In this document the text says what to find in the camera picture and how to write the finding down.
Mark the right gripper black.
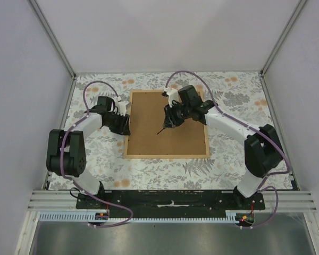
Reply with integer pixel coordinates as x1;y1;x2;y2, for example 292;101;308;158
163;101;190;130

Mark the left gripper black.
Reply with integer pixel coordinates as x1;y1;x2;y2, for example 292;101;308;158
105;111;131;137

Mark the wooden picture frame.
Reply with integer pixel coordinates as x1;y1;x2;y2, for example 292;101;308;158
124;90;211;159

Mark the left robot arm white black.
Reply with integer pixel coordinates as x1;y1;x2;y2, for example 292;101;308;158
46;96;131;209

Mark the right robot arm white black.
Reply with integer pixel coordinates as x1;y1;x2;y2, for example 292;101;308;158
162;85;283;209

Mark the floral patterned table mat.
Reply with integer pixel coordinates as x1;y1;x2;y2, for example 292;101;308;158
48;71;293;191

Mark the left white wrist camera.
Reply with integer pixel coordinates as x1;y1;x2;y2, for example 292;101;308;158
115;100;129;116

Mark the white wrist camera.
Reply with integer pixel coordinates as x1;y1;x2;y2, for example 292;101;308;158
115;100;129;116
163;88;179;108

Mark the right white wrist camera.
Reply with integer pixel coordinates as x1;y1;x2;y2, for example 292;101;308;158
163;88;179;108

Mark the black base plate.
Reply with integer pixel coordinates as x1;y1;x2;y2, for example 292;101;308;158
75;189;266;220

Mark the white slotted cable duct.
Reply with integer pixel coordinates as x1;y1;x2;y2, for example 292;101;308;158
39;211;240;224

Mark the left aluminium corner post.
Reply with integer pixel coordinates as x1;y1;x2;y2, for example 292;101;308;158
27;0;76;79

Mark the aluminium corner post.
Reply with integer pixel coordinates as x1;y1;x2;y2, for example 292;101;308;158
27;0;76;79
260;0;308;78

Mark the right aluminium corner post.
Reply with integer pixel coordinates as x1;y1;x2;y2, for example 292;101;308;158
260;0;308;78

